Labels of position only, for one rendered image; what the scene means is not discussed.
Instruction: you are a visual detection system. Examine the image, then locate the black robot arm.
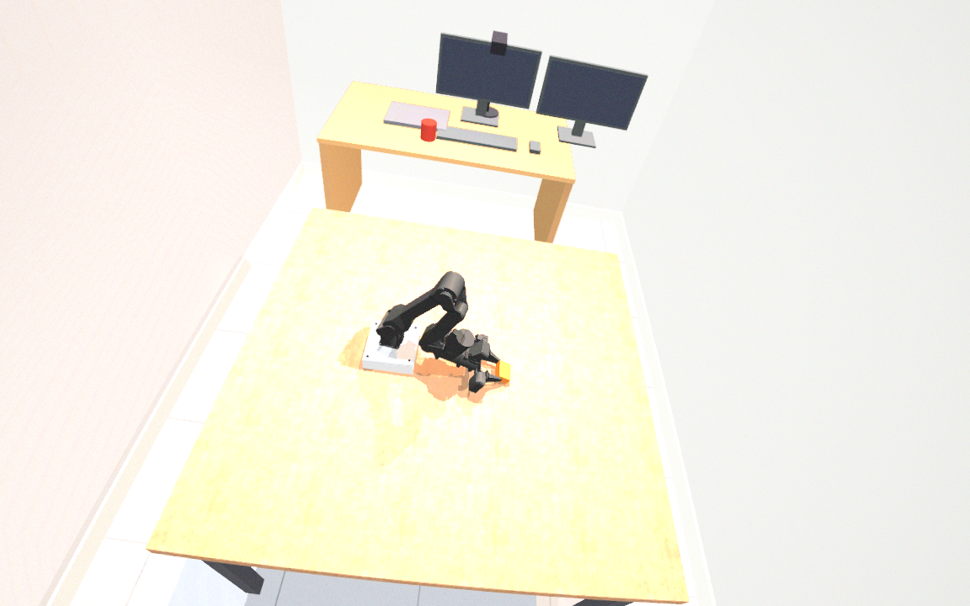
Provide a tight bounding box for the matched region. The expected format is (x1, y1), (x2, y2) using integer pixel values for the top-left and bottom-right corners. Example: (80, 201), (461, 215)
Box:
(376, 271), (490, 364)

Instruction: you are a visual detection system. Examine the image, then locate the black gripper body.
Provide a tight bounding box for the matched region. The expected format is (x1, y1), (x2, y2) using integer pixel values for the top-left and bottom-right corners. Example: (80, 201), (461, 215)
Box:
(456, 348), (486, 394)

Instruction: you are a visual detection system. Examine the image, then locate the orange block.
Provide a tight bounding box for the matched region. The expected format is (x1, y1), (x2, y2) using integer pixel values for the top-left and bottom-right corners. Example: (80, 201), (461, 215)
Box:
(495, 360), (510, 384)

